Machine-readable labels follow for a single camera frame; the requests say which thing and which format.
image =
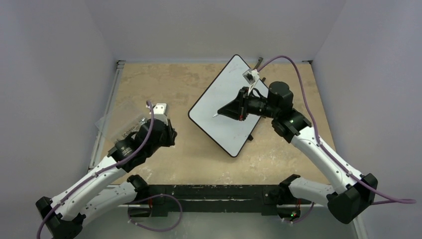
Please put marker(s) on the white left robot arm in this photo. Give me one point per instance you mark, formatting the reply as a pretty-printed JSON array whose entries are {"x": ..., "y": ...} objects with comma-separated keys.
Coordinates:
[{"x": 66, "y": 214}]

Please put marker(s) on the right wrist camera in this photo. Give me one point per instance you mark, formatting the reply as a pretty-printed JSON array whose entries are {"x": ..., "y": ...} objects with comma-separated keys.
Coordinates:
[{"x": 252, "y": 77}]

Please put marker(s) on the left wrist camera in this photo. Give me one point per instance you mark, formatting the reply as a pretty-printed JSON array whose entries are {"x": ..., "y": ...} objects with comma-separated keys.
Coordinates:
[{"x": 161, "y": 111}]

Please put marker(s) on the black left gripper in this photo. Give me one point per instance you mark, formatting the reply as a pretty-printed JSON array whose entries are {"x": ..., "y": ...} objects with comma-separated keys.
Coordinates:
[{"x": 171, "y": 134}]

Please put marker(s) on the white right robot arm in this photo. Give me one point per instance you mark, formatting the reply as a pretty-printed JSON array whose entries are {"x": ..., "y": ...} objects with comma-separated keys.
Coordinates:
[{"x": 348, "y": 192}]

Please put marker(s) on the black base beam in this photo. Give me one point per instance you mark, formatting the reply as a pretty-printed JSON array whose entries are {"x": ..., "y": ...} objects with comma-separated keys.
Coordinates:
[{"x": 157, "y": 200}]

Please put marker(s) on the black framed whiteboard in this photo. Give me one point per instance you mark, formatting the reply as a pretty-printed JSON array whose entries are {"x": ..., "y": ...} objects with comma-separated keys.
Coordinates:
[{"x": 230, "y": 135}]

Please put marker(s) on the aluminium frame rail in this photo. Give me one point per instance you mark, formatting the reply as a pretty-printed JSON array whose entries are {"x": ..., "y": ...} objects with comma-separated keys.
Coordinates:
[{"x": 102, "y": 123}]

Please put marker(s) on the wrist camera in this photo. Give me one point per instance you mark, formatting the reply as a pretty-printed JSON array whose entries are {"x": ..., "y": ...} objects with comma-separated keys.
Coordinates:
[
  {"x": 161, "y": 111},
  {"x": 252, "y": 77}
]

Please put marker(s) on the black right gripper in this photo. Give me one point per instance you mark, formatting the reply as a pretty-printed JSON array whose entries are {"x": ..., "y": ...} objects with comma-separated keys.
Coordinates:
[{"x": 244, "y": 107}]

